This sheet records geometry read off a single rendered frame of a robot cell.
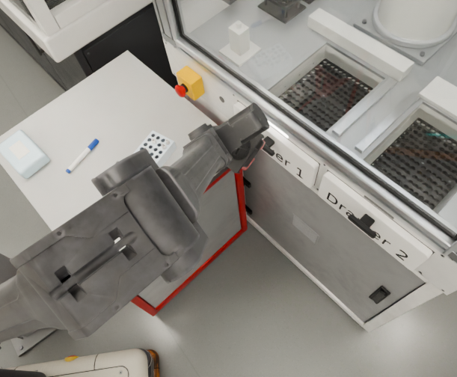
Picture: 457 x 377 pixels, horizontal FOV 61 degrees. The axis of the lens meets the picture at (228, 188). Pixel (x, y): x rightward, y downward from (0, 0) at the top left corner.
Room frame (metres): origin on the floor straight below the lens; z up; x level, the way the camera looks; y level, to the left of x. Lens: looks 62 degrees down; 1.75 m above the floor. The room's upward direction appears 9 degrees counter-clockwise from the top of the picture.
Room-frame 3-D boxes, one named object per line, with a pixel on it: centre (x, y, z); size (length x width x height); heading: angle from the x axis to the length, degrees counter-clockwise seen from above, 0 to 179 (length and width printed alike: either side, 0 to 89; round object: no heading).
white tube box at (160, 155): (0.67, 0.21, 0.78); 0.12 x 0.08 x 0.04; 140
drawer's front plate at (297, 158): (0.57, -0.14, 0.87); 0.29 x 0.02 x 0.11; 35
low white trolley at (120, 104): (0.74, 0.34, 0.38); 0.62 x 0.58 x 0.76; 35
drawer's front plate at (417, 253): (0.32, -0.32, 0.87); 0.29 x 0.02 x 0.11; 35
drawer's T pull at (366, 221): (0.30, -0.30, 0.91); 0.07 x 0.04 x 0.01; 35
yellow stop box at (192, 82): (0.84, 0.06, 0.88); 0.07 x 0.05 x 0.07; 35
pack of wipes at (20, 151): (0.75, 0.61, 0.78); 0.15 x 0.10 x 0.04; 38
